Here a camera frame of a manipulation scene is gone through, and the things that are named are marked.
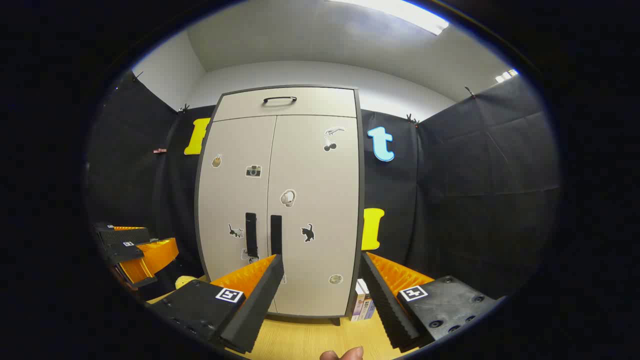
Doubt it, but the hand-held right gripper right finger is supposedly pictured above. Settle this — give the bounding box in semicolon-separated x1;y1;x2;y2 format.
358;251;502;352

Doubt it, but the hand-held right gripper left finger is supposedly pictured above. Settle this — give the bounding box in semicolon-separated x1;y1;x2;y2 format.
146;253;285;355

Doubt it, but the beige double-door shoe cabinet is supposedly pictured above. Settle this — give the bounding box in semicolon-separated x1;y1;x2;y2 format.
194;85;366;326

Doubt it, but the black backdrop cloth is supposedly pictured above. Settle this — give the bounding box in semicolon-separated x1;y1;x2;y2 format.
86;70;561;301

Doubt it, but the beige cabinet door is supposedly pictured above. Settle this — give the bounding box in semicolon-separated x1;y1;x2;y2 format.
198;116;278;314
266;115;360;317

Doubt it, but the long ceiling light panel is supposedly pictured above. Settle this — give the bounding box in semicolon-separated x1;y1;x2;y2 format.
327;0;450;36

